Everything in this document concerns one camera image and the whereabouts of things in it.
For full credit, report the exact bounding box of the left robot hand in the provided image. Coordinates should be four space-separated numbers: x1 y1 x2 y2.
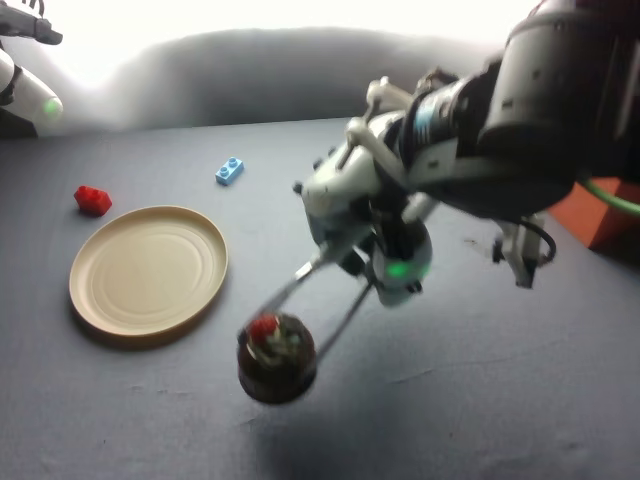
0 0 65 137

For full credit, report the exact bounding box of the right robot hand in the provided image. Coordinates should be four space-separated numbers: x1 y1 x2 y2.
292 112 435 310

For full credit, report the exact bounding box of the chocolate cupcake with cherry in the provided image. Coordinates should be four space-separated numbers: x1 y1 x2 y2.
235 312 317 405

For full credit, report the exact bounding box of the light blue toy brick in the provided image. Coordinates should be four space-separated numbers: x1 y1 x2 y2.
214 156 247 187

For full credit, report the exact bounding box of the red toy brick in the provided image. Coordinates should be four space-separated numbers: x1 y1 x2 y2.
73 184 113 217

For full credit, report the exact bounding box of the beige round plate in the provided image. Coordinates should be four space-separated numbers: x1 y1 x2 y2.
68 205 229 350

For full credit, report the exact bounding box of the grey table cloth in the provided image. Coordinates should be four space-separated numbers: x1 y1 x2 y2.
0 24 640 480

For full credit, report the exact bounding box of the orange textured box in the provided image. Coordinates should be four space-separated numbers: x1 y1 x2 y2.
547 177 640 251

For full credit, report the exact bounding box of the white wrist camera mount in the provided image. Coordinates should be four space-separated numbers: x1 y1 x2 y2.
492 214 557 290

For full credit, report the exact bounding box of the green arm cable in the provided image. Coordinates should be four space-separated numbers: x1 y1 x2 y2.
582 177 640 217

